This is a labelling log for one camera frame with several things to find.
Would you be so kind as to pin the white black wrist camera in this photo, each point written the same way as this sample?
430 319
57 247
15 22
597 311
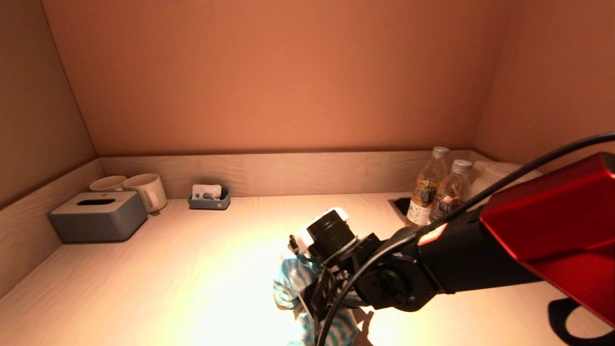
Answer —
329 233

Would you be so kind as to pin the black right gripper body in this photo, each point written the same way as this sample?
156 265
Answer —
353 254

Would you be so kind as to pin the blue white striped towel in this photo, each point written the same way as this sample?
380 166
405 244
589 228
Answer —
290 283

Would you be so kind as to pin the white electric kettle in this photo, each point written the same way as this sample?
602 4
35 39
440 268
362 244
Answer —
490 178

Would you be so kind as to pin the grey tissue box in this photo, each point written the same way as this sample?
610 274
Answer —
93 221

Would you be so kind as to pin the black recessed table socket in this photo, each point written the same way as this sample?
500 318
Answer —
399 206

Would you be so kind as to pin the small grey sachet tray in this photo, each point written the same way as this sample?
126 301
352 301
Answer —
208 204

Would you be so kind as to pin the front clear water bottle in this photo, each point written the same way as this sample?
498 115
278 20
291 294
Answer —
451 192

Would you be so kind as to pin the white ceramic mug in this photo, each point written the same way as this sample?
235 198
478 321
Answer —
106 183
142 189

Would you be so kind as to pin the clear water bottle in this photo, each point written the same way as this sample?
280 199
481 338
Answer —
451 192
423 192

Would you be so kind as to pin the rear clear water bottle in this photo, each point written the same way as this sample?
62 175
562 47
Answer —
423 192

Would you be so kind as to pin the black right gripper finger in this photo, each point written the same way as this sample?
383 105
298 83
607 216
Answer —
317 295

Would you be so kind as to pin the white sachets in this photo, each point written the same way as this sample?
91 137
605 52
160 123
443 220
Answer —
205 191

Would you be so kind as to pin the light wood backsplash board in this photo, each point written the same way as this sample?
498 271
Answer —
288 175
29 240

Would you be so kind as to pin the black red right robot arm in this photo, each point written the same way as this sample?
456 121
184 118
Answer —
552 226

